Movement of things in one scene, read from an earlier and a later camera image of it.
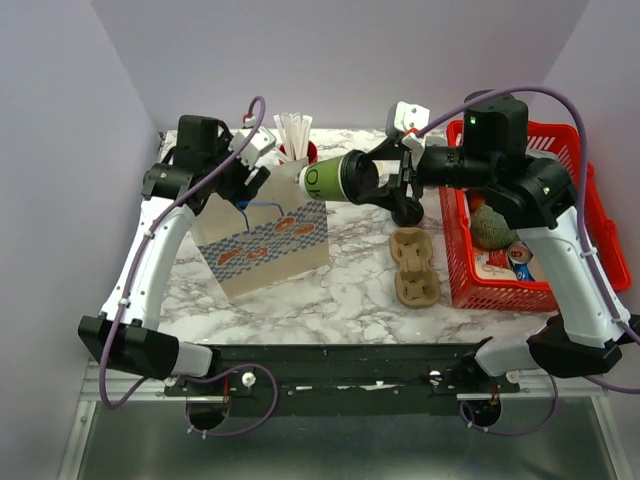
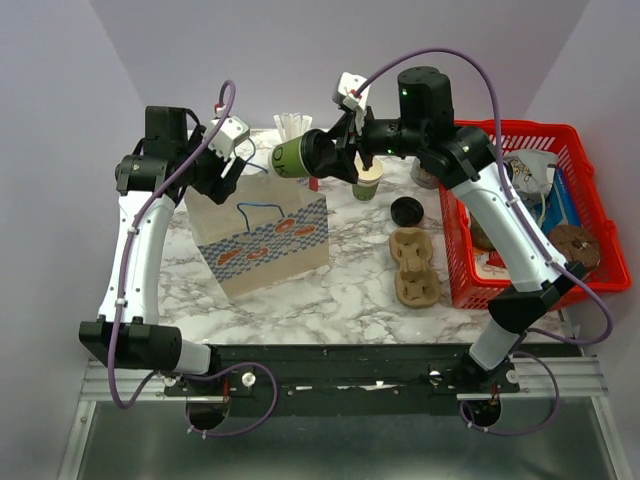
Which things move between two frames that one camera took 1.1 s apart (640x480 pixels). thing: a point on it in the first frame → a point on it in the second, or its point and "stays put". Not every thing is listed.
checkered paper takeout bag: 278,236 stays put
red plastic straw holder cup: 312,155 → 313,183
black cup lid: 409,215 stays put
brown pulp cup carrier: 417,281 stays put
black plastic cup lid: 359,176 → 316,148
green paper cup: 320,180 → 284,160
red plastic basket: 468,291 stays put
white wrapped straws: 295,130 stays put
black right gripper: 391,198 → 351,128
